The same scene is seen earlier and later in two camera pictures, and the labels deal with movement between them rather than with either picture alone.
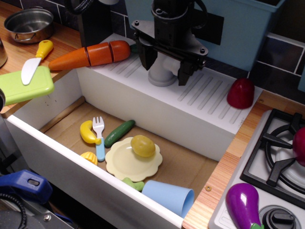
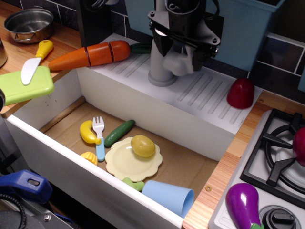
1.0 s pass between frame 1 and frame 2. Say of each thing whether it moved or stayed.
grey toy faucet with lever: stayed
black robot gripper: moved
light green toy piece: stayed
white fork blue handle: stayed
